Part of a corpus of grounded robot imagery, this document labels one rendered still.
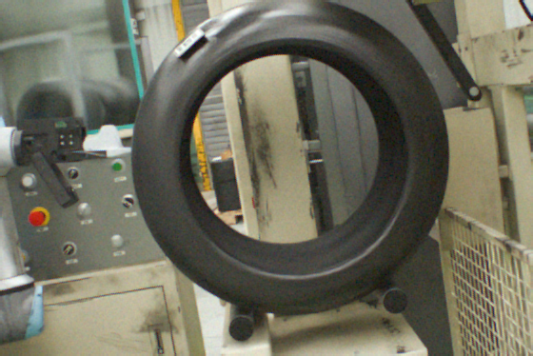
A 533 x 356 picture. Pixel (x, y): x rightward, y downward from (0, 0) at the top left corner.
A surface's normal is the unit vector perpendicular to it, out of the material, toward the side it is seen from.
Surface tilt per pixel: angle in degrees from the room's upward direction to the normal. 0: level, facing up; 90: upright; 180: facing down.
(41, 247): 90
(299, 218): 90
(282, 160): 90
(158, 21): 90
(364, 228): 82
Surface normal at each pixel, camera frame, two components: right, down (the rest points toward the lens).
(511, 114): 0.07, 0.11
